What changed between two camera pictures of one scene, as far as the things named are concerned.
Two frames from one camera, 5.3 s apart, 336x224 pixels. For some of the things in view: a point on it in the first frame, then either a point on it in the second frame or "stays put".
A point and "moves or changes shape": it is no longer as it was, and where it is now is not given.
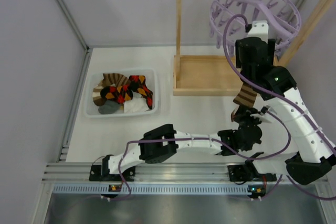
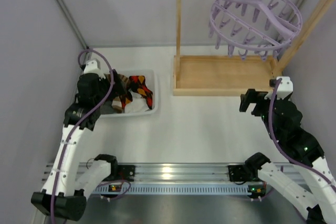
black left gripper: [242, 118] to [115, 85]
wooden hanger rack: [218, 75] stays put
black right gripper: [253, 44] to [256, 102]
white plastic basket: [92, 76] stays put
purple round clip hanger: [233, 10] stays put
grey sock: [109, 107] stays put
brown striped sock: [246, 96] moves or changes shape
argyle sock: [137, 83] stays put
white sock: [137, 104] stays put
